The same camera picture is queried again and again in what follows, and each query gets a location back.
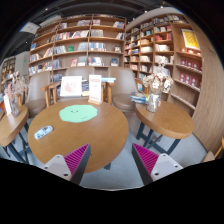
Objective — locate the brown padded armchair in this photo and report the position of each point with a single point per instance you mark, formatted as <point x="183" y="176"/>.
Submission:
<point x="36" y="100"/>
<point x="119" y="92"/>

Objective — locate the glass vase with dried flowers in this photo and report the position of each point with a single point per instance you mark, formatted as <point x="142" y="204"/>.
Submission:
<point x="158" y="83"/>

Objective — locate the wooden chair corner right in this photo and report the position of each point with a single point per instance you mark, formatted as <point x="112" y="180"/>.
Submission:
<point x="210" y="156"/>

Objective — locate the wooden bookshelf right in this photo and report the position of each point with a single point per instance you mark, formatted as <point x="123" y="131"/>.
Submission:
<point x="161" y="36"/>

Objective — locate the green smiley mouse pad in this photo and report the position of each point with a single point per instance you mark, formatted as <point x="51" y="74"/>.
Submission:
<point x="78" y="113"/>

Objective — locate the left vase with pink flowers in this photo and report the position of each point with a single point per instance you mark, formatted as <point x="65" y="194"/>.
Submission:
<point x="13" y="90"/>

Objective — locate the left brown padded armchair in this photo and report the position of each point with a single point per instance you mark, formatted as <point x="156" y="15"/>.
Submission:
<point x="36" y="100"/>

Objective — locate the round wooden left table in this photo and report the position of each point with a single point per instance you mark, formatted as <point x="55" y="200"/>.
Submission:
<point x="10" y="127"/>

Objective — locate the white picture sign card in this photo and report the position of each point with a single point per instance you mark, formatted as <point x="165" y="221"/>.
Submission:
<point x="71" y="86"/>

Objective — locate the white red-text standing sign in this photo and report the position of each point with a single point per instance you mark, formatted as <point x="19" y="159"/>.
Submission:
<point x="95" y="89"/>

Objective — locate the round wooden table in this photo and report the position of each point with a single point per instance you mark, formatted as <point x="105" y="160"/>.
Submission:
<point x="106" y="133"/>
<point x="10" y="127"/>
<point x="169" y="120"/>

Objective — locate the right brown padded armchair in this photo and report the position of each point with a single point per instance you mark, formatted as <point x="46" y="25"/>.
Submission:
<point x="119" y="92"/>

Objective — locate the large wooden bookshelf centre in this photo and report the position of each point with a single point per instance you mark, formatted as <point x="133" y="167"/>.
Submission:
<point x="95" y="40"/>

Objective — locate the yellow poster on shelf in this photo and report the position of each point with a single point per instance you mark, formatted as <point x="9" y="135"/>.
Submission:
<point x="190" y="39"/>

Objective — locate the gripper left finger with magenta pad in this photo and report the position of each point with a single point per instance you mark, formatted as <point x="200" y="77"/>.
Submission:
<point x="70" y="167"/>

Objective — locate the white patterned computer mouse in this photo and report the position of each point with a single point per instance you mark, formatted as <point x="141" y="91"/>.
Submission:
<point x="43" y="132"/>

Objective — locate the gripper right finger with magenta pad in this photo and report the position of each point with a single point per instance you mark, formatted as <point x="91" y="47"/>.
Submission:
<point x="152" y="166"/>

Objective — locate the round wooden right table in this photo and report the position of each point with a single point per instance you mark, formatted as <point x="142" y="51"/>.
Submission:
<point x="169" y="120"/>

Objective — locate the stack of books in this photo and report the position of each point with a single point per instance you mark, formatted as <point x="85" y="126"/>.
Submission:
<point x="138" y="97"/>

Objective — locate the round wooden centre table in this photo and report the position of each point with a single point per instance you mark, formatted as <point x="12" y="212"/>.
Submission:
<point x="106" y="133"/>

